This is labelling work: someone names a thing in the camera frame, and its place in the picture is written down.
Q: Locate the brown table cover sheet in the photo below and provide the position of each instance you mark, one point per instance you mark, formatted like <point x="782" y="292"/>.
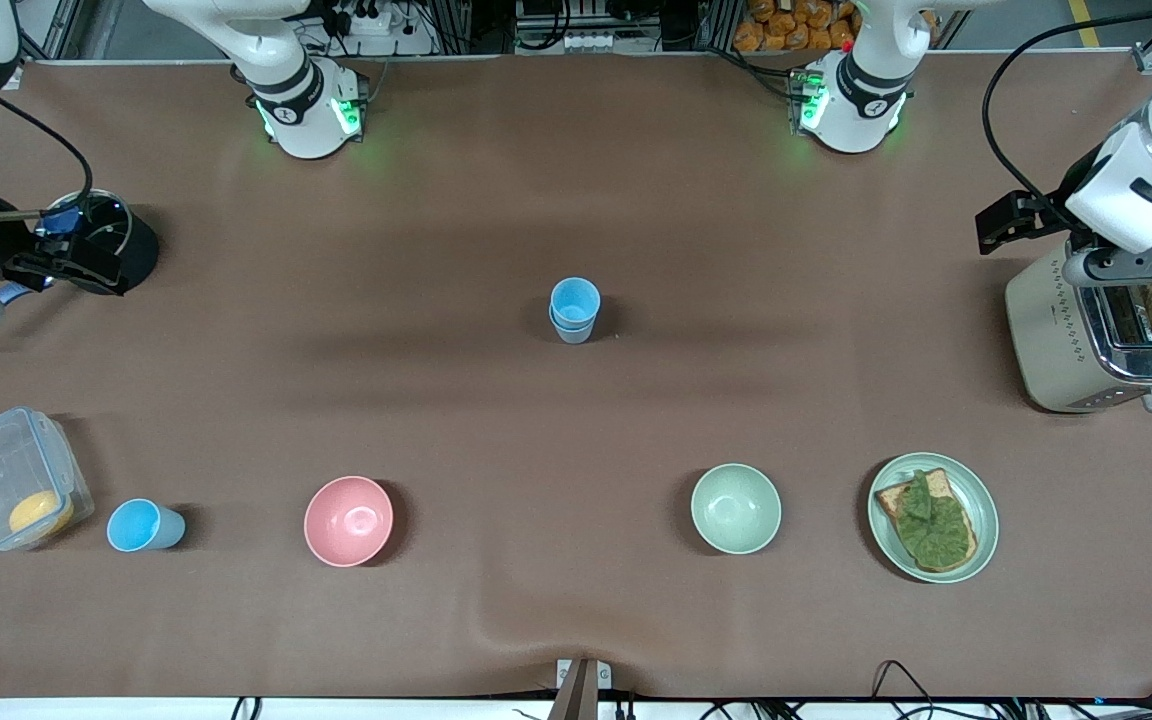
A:
<point x="576" y="450"/>

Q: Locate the blue plastic cup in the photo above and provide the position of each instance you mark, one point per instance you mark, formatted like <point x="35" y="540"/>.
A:
<point x="573" y="336"/>
<point x="574" y="300"/>
<point x="136" y="525"/>

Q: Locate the grey camera mount pole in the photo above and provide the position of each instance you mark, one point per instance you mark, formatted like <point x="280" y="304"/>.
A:
<point x="576" y="700"/>

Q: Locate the small white socket strip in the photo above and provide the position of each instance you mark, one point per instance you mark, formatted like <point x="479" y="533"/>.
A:
<point x="606" y="42"/>

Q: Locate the small green lettuce leaf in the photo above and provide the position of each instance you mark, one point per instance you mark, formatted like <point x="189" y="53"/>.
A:
<point x="918" y="495"/>

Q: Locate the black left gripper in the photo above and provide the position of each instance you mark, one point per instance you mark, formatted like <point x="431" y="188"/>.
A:
<point x="1044" y="214"/>

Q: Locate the pale green round plate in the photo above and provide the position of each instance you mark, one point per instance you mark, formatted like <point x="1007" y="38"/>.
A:
<point x="984" y="520"/>

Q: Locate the yellow round food piece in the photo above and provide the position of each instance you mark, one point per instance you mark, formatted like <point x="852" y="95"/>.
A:
<point x="41" y="512"/>

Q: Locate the pink bowl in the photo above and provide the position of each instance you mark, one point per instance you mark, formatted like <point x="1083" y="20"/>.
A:
<point x="348" y="520"/>

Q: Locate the pale green bowl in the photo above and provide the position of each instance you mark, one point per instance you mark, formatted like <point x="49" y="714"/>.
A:
<point x="736" y="508"/>

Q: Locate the white power strip with plugs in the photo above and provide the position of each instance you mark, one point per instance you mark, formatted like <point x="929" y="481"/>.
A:
<point x="386" y="40"/>

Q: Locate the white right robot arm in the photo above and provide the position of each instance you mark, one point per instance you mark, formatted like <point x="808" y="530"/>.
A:
<point x="301" y="100"/>

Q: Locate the large green lettuce leaf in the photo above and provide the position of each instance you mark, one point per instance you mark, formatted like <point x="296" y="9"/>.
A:
<point x="941" y="535"/>

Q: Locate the black round holder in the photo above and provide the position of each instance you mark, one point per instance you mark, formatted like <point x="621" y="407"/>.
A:
<point x="141" y="250"/>

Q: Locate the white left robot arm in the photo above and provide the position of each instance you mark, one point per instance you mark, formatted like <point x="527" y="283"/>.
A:
<point x="861" y="100"/>

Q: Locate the bag of orange rolls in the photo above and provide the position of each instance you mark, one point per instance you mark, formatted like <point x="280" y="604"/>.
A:
<point x="786" y="30"/>

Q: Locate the cream and chrome toaster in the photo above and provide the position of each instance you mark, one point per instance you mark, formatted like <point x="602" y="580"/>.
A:
<point x="1046" y="340"/>

